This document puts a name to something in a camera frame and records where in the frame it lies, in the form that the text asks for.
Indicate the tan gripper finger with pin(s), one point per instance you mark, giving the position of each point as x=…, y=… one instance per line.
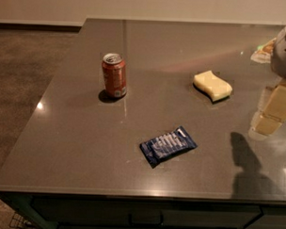
x=271, y=110

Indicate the yellow sponge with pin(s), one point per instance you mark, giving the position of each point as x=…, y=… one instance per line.
x=215, y=87

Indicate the red coke can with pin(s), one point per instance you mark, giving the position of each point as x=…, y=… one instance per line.
x=114, y=71

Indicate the orange green snack bag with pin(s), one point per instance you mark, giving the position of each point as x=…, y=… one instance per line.
x=263, y=53

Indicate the blue snack packet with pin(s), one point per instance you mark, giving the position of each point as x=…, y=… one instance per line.
x=167, y=146

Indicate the dark cabinet drawer front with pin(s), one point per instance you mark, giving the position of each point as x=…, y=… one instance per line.
x=111, y=212

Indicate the black drawer handle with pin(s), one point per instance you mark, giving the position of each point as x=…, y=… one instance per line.
x=145, y=220

